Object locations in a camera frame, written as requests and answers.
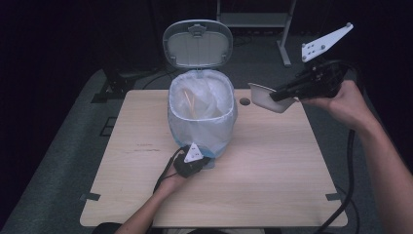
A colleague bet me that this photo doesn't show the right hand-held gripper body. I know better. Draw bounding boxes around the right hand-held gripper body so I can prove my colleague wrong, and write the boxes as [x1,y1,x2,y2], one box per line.
[298,21,356,99]

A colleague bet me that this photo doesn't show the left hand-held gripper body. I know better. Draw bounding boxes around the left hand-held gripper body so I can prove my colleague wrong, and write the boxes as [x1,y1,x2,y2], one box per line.
[173,141,212,179]

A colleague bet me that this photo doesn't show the small pale pink bowl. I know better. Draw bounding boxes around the small pale pink bowl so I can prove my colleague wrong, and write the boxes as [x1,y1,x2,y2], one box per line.
[247,82,297,114]

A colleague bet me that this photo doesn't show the clear plastic bin liner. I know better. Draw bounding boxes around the clear plastic bin liner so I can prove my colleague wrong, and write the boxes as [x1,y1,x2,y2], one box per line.
[168,68,239,159]

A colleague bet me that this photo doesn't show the grey pedal trash can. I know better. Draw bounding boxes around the grey pedal trash can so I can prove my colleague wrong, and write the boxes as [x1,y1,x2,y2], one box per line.
[162,19,239,171]

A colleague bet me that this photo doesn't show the person's left hand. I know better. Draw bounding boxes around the person's left hand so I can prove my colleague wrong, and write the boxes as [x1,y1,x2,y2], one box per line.
[155,170,188,197]

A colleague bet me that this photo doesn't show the person's right hand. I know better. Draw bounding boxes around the person's right hand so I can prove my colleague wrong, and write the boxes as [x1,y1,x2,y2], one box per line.
[298,80,375,132]

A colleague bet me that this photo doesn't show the dark floor outlet plate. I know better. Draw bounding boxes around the dark floor outlet plate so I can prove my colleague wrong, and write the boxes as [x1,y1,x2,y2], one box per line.
[98,116,119,137]

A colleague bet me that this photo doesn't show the black stand base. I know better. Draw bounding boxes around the black stand base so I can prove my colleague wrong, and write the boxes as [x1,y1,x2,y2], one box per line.
[91,67,138,104]

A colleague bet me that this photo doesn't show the left hand-held gripper cable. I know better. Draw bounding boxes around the left hand-held gripper cable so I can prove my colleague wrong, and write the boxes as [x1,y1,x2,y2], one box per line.
[152,147,187,195]

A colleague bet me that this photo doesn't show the hand-held gripper cable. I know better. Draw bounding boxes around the hand-held gripper cable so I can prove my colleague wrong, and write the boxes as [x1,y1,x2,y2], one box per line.
[152,147,187,195]
[312,129,360,234]

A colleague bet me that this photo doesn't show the white metal stand frame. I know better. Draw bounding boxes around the white metal stand frame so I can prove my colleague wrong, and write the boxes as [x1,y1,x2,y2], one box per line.
[216,0,298,68]

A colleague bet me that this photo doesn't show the right hand-held gripper cable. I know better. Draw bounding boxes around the right hand-held gripper cable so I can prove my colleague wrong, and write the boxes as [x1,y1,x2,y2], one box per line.
[312,129,360,234]

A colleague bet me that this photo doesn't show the cables on floor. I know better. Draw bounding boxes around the cables on floor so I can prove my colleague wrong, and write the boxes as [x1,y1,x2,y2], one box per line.
[141,58,178,91]

